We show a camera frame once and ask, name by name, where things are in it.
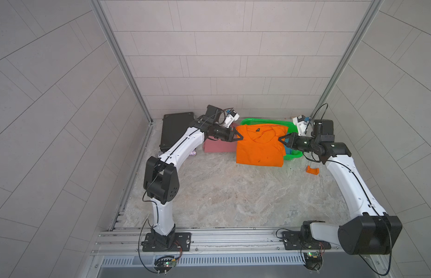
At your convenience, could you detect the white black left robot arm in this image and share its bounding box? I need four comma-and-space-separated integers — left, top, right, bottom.
144, 105, 243, 246

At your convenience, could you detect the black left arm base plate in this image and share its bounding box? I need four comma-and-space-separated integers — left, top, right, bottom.
140, 232, 192, 252

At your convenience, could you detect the aluminium mounting rail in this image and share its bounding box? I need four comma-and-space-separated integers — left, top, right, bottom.
90, 227, 381, 257

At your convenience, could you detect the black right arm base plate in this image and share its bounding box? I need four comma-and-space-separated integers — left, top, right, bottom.
281, 231, 332, 251

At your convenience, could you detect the black hard case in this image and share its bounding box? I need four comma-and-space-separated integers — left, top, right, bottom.
159, 112, 195, 152

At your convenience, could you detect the pink folded t-shirt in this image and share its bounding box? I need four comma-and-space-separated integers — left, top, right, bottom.
203, 124, 237, 153

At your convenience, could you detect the small orange plastic piece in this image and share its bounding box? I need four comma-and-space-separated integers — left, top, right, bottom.
306, 165, 320, 176

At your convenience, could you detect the right green circuit board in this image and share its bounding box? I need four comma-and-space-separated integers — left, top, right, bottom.
302, 251, 323, 272

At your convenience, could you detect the blue t-shirt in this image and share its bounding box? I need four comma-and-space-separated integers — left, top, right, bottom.
285, 146, 294, 155

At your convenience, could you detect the left aluminium corner post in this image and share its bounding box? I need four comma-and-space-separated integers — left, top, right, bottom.
90, 0, 154, 125

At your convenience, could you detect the left green circuit board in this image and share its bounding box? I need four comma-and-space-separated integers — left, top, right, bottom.
154, 256, 178, 275

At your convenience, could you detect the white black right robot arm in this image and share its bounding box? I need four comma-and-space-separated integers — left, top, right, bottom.
223, 118, 403, 256

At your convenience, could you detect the white ventilation grille strip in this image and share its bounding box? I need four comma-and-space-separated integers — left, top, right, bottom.
101, 253, 304, 267

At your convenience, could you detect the aluminium corner post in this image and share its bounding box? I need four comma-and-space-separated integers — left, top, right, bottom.
310, 0, 384, 118
90, 0, 154, 125

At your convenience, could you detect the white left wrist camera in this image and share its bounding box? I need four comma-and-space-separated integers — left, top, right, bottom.
222, 109, 240, 128

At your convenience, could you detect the orange t-shirt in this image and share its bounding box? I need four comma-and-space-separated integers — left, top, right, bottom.
236, 124, 288, 167

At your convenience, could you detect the right aluminium corner post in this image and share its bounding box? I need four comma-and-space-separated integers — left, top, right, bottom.
310, 0, 384, 118

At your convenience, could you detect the green plastic basket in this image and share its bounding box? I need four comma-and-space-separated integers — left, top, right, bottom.
240, 118, 303, 161

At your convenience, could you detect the green circuit board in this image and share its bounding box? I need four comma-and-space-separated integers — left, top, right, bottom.
154, 256, 178, 275
302, 251, 323, 272

